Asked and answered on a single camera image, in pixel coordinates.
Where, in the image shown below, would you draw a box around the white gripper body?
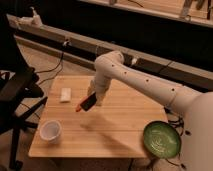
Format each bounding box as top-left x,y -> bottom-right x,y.
87,85 -> 107,106

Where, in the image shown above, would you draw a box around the black eraser block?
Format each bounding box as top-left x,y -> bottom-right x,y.
80,93 -> 97,111

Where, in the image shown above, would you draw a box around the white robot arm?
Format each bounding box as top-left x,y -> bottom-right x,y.
88,51 -> 213,171

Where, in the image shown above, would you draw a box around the white ceramic cup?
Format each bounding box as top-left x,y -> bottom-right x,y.
39,120 -> 62,144

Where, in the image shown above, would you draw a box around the orange carrot toy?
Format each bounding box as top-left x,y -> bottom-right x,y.
75,100 -> 84,112

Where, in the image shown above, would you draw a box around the wooden table board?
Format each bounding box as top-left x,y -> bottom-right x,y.
29,76 -> 166,158

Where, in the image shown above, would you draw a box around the black office chair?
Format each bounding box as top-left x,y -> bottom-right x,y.
0,11 -> 47,171

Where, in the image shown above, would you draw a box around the white spray bottle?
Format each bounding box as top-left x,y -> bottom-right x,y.
30,7 -> 43,27

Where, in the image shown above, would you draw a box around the long metal rail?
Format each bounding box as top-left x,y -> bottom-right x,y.
7,15 -> 213,91

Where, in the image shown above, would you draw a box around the black floor cables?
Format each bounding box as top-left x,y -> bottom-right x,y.
164,113 -> 193,168

